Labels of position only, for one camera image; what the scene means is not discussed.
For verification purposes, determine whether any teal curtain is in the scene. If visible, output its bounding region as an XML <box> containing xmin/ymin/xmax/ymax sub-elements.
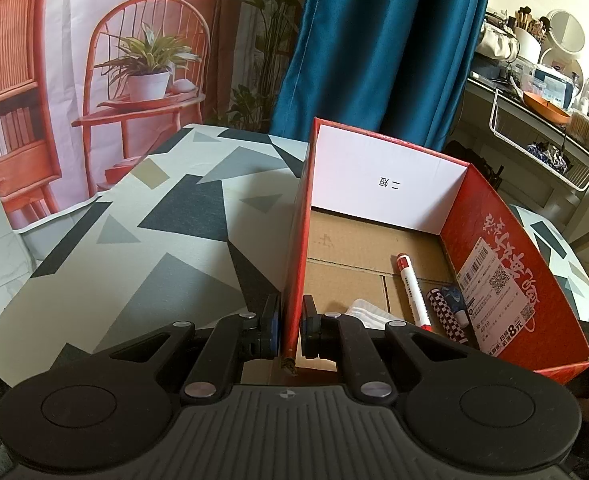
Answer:
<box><xmin>269</xmin><ymin>0</ymin><xmax>498</xmax><ymax>166</ymax></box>

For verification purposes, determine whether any dark blue box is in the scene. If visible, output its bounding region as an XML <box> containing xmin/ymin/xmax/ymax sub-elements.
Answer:
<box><xmin>533</xmin><ymin>67</ymin><xmax>573</xmax><ymax>106</ymax></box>

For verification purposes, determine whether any white plastic packet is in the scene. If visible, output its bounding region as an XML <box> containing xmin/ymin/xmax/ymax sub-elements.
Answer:
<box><xmin>346</xmin><ymin>298</ymin><xmax>406</xmax><ymax>326</ymax></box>

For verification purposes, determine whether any red cardboard box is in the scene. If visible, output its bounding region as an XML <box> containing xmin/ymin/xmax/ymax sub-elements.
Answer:
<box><xmin>280</xmin><ymin>116</ymin><xmax>589</xmax><ymax>386</ymax></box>

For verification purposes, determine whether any round white vanity mirror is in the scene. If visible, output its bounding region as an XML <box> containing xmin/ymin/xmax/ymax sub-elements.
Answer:
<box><xmin>539</xmin><ymin>8</ymin><xmax>586</xmax><ymax>79</ymax></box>

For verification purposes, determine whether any white drawstring bag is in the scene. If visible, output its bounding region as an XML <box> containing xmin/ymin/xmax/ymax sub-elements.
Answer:
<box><xmin>475</xmin><ymin>22</ymin><xmax>518</xmax><ymax>59</ymax></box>

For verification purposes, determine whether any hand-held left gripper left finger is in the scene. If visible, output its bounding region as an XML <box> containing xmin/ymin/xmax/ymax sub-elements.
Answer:
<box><xmin>107</xmin><ymin>292</ymin><xmax>282</xmax><ymax>403</ymax></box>

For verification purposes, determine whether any printed wall backdrop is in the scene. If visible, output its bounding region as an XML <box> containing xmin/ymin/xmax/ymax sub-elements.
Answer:
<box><xmin>0</xmin><ymin>0</ymin><xmax>321</xmax><ymax>234</ymax></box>

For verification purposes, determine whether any cotton swab jar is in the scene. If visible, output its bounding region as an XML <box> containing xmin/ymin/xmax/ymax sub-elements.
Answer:
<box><xmin>571</xmin><ymin>109</ymin><xmax>589</xmax><ymax>146</ymax></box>

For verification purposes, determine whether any blue white small stick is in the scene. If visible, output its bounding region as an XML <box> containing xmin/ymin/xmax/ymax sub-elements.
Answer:
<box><xmin>441</xmin><ymin>283</ymin><xmax>471</xmax><ymax>329</ymax></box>

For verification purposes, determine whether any orange bowl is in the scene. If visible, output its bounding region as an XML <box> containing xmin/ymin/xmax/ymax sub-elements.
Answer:
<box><xmin>522</xmin><ymin>90</ymin><xmax>573</xmax><ymax>126</ymax></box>

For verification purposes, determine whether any red white marker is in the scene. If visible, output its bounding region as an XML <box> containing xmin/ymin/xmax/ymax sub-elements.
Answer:
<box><xmin>393</xmin><ymin>253</ymin><xmax>433</xmax><ymax>332</ymax></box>

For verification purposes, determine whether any checkered pen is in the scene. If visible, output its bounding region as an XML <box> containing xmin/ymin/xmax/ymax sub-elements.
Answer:
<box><xmin>425</xmin><ymin>287</ymin><xmax>468</xmax><ymax>344</ymax></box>

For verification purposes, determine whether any white brush holder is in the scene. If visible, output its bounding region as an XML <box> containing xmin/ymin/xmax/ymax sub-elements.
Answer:
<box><xmin>513</xmin><ymin>26</ymin><xmax>545</xmax><ymax>61</ymax></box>

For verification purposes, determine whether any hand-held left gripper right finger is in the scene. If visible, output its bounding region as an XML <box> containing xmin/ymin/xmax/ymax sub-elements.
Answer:
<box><xmin>300</xmin><ymin>295</ymin><xmax>475</xmax><ymax>403</ymax></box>

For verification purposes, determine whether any bunch of makeup brushes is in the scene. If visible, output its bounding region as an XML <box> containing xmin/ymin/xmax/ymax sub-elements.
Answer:
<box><xmin>499</xmin><ymin>5</ymin><xmax>550</xmax><ymax>36</ymax></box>

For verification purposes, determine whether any black bag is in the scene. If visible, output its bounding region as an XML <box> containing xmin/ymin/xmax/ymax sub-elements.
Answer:
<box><xmin>471</xmin><ymin>54</ymin><xmax>513</xmax><ymax>81</ymax></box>

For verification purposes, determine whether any grey vanity desk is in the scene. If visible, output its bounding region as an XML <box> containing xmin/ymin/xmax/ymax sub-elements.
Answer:
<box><xmin>461</xmin><ymin>75</ymin><xmax>589</xmax><ymax>241</ymax></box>

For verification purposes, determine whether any foil wrappers pile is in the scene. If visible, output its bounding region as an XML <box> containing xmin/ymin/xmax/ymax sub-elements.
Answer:
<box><xmin>526</xmin><ymin>142</ymin><xmax>570</xmax><ymax>171</ymax></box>

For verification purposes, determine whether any white wire basket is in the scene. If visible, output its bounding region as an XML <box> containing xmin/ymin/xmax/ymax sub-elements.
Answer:
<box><xmin>489</xmin><ymin>88</ymin><xmax>589</xmax><ymax>192</ymax></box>

